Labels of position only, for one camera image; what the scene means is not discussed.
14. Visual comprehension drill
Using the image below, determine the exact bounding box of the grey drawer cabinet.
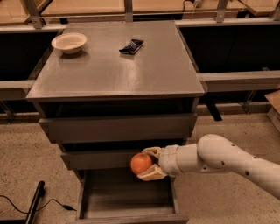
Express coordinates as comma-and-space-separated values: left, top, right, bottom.
25, 20, 206, 185

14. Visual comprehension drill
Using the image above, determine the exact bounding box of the grey right shelf rail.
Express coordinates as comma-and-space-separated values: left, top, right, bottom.
197, 70, 280, 92

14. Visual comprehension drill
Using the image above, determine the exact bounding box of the grey open bottom drawer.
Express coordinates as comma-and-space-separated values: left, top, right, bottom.
70, 168, 188, 224

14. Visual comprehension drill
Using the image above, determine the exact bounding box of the black table leg bracket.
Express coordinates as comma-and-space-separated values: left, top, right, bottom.
204, 94, 222, 121

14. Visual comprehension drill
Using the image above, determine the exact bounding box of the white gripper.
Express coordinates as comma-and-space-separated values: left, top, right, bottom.
137, 144, 182, 181

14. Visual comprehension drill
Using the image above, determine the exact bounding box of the orange fruit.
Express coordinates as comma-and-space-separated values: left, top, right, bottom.
130, 153, 152, 175

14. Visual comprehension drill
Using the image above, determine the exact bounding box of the grey shelf rail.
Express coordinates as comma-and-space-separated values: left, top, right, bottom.
197, 70, 280, 92
0, 80, 34, 101

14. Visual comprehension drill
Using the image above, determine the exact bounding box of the black floor cable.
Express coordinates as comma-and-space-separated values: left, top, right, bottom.
0, 194, 78, 215

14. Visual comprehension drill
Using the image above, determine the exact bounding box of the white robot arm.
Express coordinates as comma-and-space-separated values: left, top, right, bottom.
137, 134, 280, 199

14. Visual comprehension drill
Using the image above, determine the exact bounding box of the black snack packet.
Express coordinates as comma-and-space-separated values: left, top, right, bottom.
119, 39, 144, 55

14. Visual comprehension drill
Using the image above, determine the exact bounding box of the grey middle drawer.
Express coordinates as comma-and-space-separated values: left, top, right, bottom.
61, 150, 140, 170

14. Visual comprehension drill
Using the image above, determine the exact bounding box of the grey top drawer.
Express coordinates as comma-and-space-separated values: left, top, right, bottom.
39, 113, 198, 144

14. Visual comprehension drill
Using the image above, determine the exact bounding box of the black floor bar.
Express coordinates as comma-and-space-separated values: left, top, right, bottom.
0, 181, 45, 224

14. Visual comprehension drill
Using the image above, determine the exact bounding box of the grey left shelf rail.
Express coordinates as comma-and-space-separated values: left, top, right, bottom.
0, 80, 34, 101

